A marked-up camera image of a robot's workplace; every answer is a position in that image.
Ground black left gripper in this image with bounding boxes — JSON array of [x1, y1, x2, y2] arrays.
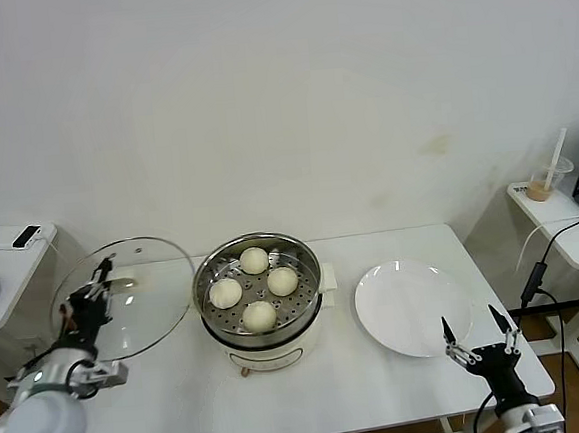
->
[[64, 258, 121, 345]]

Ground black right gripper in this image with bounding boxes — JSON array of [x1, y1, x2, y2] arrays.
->
[[440, 301, 539, 416]]

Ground glass lid with cream handle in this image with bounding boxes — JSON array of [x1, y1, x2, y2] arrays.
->
[[44, 232, 202, 366]]

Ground white steamed baozi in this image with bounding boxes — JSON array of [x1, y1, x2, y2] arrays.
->
[[237, 245, 270, 276], [239, 300, 278, 334], [264, 265, 301, 298], [206, 276, 245, 311]]

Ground perforated steel steamer basket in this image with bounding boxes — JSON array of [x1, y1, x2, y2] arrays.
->
[[188, 227, 327, 353]]

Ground round white plate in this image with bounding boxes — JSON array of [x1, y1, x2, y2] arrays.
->
[[351, 256, 476, 365]]

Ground black smartphone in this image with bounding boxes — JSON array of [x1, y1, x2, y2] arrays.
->
[[10, 225, 44, 250]]

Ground white side table with laptop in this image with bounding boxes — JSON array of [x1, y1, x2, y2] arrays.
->
[[504, 176, 579, 385]]

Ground clear plastic drink cup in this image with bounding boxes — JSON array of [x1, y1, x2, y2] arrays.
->
[[524, 156, 578, 204]]

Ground cream electric cooker pot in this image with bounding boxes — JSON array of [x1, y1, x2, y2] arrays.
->
[[183, 260, 346, 384]]

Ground white drinking straw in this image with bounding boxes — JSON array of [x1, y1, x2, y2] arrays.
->
[[539, 127, 573, 191]]

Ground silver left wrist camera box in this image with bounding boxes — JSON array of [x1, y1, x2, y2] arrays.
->
[[77, 359, 132, 390]]

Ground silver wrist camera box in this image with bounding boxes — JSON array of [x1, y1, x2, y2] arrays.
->
[[77, 359, 132, 390], [519, 402, 564, 433]]

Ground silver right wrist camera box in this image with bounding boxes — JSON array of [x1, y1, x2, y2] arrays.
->
[[519, 402, 564, 433]]

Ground white laptop cable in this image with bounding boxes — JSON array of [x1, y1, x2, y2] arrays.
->
[[512, 212, 579, 275]]

